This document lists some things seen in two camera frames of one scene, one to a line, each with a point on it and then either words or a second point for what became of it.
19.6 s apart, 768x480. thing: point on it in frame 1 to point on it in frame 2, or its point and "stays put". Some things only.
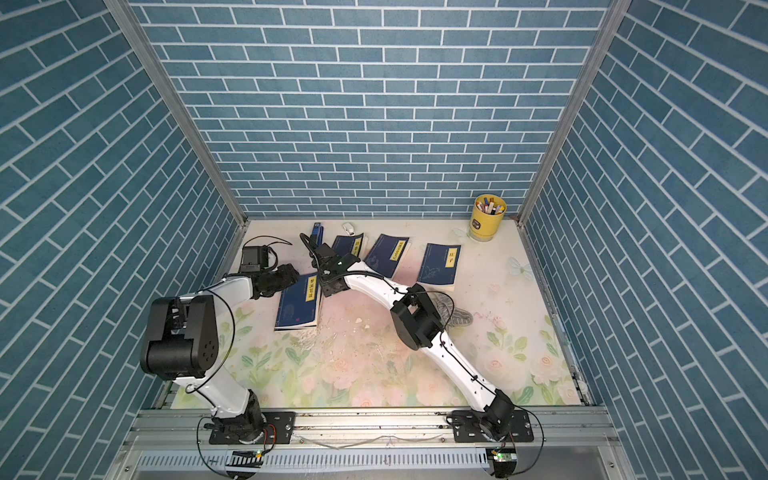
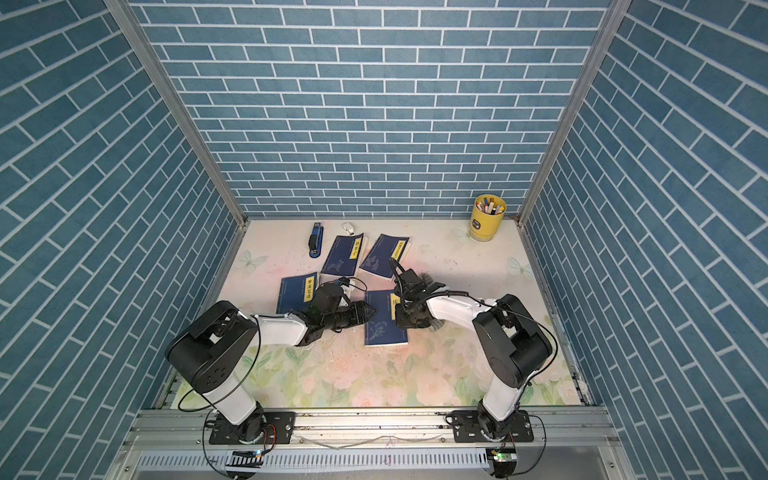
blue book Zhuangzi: x=439 y=266 to x=382 y=328
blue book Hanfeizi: x=348 y=244 stays put
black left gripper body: x=278 y=279 to x=344 y=317
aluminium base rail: x=373 y=444 stays put
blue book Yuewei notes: x=385 y=254 stays put
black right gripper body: x=327 y=287 to x=407 y=319
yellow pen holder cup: x=486 y=217 stays put
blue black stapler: x=317 y=233 stays put
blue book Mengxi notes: x=298 y=303 stays put
